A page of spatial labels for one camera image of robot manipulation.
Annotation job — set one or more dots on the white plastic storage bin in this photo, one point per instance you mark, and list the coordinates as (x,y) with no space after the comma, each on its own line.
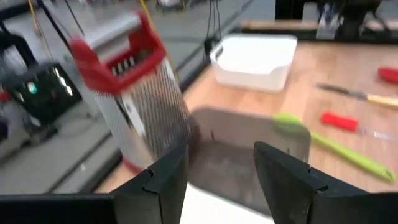
(211,211)

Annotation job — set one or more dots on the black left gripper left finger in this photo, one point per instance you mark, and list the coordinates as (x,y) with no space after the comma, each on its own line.
(161,193)

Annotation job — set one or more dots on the white cutting board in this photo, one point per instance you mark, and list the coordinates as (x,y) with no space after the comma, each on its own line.
(253,62)

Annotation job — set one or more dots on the grey translucent plastic bin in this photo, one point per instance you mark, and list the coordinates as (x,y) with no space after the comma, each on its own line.
(233,155)

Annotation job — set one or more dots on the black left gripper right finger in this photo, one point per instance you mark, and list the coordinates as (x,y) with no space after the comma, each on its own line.
(289,186)

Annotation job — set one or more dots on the black electronics box with lights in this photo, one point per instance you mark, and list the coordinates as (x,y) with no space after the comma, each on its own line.
(46,93)

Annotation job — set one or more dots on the red long spoon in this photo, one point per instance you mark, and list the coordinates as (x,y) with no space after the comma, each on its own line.
(388,75)

